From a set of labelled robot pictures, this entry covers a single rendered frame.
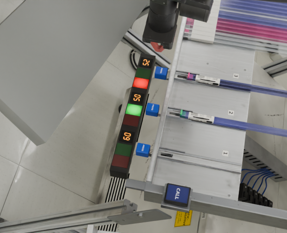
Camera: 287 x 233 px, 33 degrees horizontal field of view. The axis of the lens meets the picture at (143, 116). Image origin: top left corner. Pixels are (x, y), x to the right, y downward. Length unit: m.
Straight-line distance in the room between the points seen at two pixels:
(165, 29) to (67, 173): 0.91
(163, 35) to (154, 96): 0.78
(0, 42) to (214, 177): 0.55
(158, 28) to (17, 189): 0.87
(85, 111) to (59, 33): 0.79
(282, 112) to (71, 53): 0.89
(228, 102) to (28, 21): 0.51
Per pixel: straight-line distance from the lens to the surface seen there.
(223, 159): 1.10
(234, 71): 1.23
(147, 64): 1.23
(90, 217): 1.19
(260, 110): 1.67
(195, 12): 0.97
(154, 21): 1.02
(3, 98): 1.03
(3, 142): 1.69
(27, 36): 1.11
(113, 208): 1.15
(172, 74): 1.18
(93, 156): 1.89
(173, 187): 1.01
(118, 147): 1.11
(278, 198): 1.64
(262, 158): 1.52
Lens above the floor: 1.47
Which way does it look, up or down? 44 degrees down
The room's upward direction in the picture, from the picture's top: 70 degrees clockwise
